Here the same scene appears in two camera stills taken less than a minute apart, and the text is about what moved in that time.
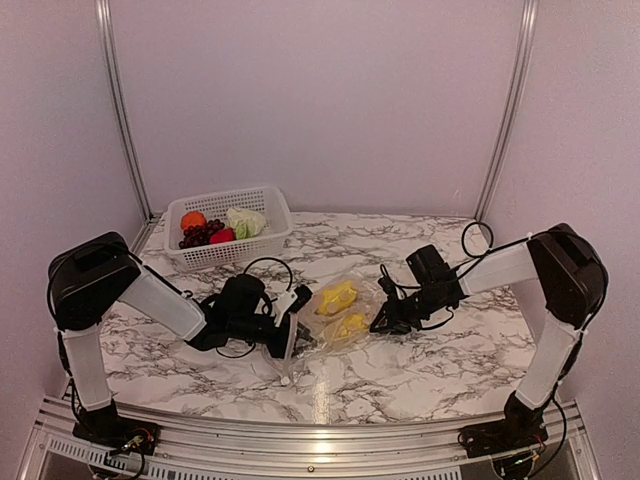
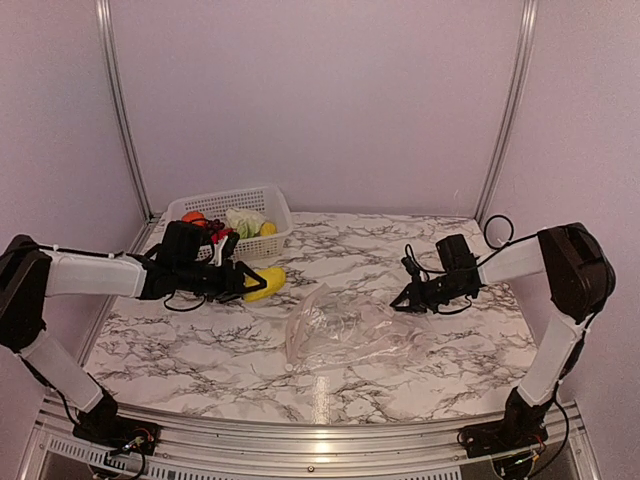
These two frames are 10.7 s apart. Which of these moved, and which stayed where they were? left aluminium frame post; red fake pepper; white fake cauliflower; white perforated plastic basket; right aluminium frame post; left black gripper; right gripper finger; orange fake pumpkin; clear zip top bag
Moved: right gripper finger; left black gripper; clear zip top bag
Stayed: white perforated plastic basket; orange fake pumpkin; left aluminium frame post; white fake cauliflower; red fake pepper; right aluminium frame post
